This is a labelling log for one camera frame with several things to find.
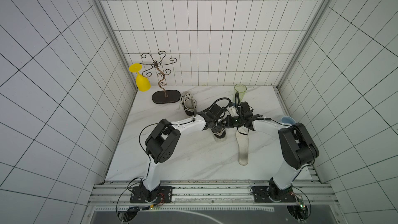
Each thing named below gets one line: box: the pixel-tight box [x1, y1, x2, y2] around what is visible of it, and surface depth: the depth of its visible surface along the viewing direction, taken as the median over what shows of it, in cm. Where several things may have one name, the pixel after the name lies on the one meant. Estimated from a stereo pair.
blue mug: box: [280, 116, 297, 125], surface depth 94 cm
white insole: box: [235, 126, 249, 166], surface depth 89 cm
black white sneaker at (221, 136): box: [212, 127, 227, 143], surface depth 89 cm
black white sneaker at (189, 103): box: [180, 91, 198, 116], surface depth 103 cm
